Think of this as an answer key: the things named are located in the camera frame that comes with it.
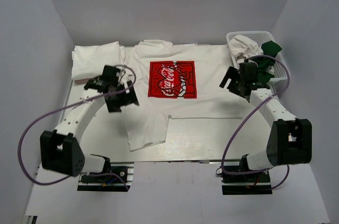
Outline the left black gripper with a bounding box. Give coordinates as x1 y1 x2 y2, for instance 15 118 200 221
107 80 139 113

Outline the plain white t shirt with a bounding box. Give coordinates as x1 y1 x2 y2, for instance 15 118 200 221
228 35 263 65

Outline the white shirt red logo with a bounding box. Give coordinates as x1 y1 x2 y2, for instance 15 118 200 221
122 40 243 151

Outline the dark green t shirt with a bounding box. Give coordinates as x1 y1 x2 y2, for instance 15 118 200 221
250 40 282 83

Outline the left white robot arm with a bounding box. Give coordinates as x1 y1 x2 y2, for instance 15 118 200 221
40 65 139 181

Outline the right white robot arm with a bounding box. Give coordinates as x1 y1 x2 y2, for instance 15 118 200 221
219 61 313 181

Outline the folded white shirt stack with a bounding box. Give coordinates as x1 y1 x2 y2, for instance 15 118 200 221
72 41 125 80

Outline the white plastic basket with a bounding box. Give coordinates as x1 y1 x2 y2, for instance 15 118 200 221
226 30 291 87

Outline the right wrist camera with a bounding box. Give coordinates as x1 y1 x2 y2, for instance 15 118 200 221
239 61 258 83

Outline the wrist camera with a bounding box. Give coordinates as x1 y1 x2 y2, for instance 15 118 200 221
100 65 122 85
239 61 258 83

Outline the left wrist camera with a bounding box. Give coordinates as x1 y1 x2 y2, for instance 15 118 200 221
100 65 122 85

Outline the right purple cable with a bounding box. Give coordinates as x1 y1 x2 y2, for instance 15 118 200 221
216 55 291 190

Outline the purple cable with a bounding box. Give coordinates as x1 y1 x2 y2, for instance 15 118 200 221
17 64 138 191
216 55 291 190

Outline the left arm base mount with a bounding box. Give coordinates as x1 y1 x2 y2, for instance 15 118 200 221
77 163 134 192

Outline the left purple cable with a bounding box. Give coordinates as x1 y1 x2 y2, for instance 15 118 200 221
17 64 138 191

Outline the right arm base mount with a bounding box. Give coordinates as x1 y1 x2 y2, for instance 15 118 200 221
216 167 272 195

